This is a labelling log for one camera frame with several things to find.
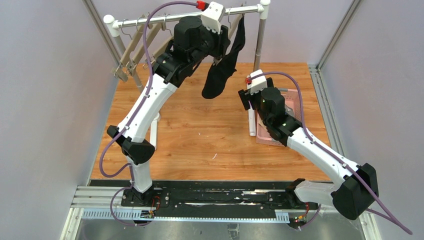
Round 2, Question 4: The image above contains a beige hanger of black underwear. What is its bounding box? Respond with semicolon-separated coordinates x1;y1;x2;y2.
212;6;245;66

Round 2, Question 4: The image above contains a black underwear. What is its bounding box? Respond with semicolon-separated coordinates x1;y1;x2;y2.
201;16;246;99

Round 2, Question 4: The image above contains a beige hanger of blue underwear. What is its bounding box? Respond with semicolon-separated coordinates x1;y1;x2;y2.
142;13;176;70

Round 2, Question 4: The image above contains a beige hanger of grey underwear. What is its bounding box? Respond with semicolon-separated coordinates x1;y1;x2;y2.
125;23;162;76

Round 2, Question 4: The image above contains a grey beige underwear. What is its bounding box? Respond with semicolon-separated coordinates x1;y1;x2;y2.
257;117;266;130

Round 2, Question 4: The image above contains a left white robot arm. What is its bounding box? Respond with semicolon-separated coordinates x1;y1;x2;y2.
107;16;235;206

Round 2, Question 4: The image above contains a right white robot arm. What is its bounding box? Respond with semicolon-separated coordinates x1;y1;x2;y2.
238;78;379;220

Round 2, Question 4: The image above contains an empty beige clip hanger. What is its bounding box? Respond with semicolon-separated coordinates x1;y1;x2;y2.
113;14;147;86

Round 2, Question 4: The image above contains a pink plastic basket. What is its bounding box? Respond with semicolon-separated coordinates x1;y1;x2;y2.
256;88;301;146

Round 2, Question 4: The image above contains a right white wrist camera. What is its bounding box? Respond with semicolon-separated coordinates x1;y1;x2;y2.
246;69;268;95

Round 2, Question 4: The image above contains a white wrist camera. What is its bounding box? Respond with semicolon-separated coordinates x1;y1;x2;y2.
246;69;268;95
196;0;226;35

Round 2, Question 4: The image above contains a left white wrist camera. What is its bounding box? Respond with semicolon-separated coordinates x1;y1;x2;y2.
196;0;226;35

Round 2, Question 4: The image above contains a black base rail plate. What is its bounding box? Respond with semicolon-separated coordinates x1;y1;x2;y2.
120;180;318;220

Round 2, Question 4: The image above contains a white clothes rack frame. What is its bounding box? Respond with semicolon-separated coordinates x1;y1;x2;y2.
103;0;270;149

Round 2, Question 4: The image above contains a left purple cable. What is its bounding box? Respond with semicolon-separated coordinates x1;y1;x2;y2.
98;0;200;228

